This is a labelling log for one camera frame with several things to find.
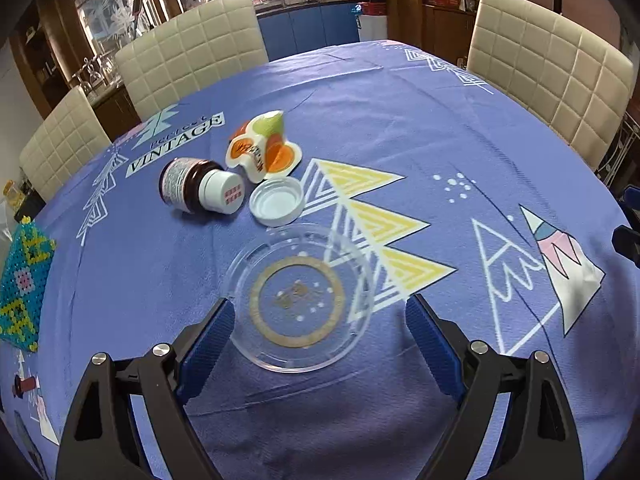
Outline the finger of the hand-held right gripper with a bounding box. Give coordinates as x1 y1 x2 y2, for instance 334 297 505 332
612 225 640 263

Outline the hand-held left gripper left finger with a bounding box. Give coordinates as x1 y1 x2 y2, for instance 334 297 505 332
55 297 237 480

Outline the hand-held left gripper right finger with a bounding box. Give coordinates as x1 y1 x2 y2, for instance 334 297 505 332
405 294 586 480

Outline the clear plastic lid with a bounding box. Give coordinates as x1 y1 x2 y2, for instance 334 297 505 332
222 222 376 373

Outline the white screw cap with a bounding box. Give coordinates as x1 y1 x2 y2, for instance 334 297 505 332
249 176 307 227

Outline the brown bottle with white cap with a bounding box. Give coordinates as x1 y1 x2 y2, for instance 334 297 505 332
159 157 246 215

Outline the cream quilted chair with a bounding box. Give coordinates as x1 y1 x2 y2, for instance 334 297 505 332
114 0 268 123
466 0 635 171
19 85 112 203

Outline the blue and yellow beaded mat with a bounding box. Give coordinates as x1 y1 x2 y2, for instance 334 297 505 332
0 216 55 356

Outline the orange and green yogurt cup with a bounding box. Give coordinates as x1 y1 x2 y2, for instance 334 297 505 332
226 110 304 183

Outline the blue printed tablecloth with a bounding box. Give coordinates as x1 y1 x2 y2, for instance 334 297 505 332
0 39 640 480

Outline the wooden shelf cabinet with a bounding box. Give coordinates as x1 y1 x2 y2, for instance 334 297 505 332
387 0 481 66

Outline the row of wine glasses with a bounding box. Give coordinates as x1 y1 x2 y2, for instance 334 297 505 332
72 52 121 93

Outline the white bin with red lid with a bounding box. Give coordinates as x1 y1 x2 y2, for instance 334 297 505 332
356 2 389 42

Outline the blue kitchen cabinet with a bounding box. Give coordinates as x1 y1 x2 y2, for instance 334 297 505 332
256 2 362 63

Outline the wooden glass display cabinet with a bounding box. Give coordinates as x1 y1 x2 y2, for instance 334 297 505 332
10 0 201 136

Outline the white wire rack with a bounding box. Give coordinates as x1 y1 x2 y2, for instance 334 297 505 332
597 110 640 191

